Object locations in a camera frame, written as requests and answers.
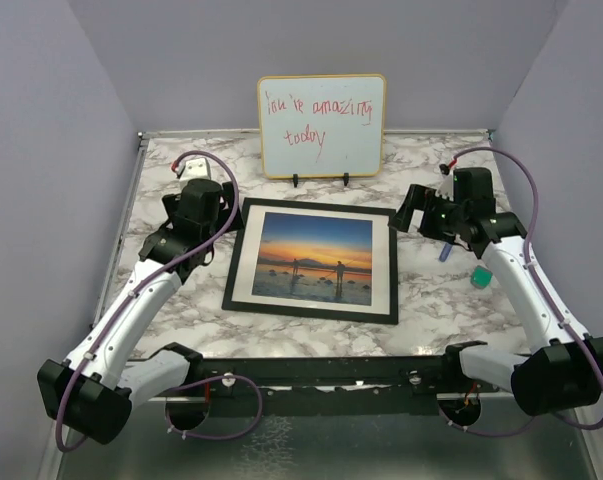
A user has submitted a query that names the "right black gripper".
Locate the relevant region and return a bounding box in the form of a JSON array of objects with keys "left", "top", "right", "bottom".
[{"left": 390, "top": 182, "right": 468, "bottom": 243}]

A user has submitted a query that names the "black picture frame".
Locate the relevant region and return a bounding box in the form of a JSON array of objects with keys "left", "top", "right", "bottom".
[{"left": 222, "top": 198, "right": 399, "bottom": 325}]

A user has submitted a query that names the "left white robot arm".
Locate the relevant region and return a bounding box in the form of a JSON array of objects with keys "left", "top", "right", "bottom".
[{"left": 37, "top": 178, "right": 239, "bottom": 453}]

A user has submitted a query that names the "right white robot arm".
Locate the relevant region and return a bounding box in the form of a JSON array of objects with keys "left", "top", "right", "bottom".
[{"left": 389, "top": 167, "right": 603, "bottom": 416}]

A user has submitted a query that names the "sunset fishing photo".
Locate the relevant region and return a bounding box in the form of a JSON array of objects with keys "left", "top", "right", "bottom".
[{"left": 252, "top": 212, "right": 373, "bottom": 307}]

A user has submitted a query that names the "teal green eraser block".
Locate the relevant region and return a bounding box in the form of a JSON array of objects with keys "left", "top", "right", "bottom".
[{"left": 470, "top": 266, "right": 493, "bottom": 289}]

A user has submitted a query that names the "black whiteboard stand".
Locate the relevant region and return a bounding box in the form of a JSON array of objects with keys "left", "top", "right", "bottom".
[{"left": 291, "top": 172, "right": 351, "bottom": 188}]

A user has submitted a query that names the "yellow-framed whiteboard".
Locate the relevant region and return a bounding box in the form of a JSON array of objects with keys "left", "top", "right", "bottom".
[{"left": 257, "top": 74, "right": 387, "bottom": 179}]

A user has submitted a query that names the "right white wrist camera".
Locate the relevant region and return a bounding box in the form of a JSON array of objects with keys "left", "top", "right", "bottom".
[{"left": 437, "top": 160, "right": 457, "bottom": 200}]

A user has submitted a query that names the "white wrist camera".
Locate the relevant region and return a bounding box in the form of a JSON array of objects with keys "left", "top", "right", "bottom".
[
  {"left": 437, "top": 160, "right": 457, "bottom": 200},
  {"left": 171, "top": 157, "right": 211, "bottom": 183}
]

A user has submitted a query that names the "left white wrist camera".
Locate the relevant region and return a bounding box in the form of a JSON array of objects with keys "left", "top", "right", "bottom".
[{"left": 171, "top": 157, "right": 211, "bottom": 183}]

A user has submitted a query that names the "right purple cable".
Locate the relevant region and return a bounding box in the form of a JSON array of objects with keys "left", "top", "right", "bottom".
[{"left": 445, "top": 146, "right": 603, "bottom": 438}]

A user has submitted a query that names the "purple cable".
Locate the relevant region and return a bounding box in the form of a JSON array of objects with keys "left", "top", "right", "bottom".
[
  {"left": 445, "top": 146, "right": 603, "bottom": 438},
  {"left": 55, "top": 148, "right": 264, "bottom": 452}
]

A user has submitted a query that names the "aluminium table edge rail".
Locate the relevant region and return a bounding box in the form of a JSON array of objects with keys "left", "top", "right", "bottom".
[{"left": 89, "top": 131, "right": 148, "bottom": 328}]

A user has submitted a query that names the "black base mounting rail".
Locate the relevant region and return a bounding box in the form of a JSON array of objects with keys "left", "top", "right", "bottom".
[{"left": 168, "top": 355, "right": 496, "bottom": 417}]

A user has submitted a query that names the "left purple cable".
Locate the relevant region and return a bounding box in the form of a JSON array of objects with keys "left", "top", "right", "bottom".
[{"left": 55, "top": 148, "right": 264, "bottom": 452}]

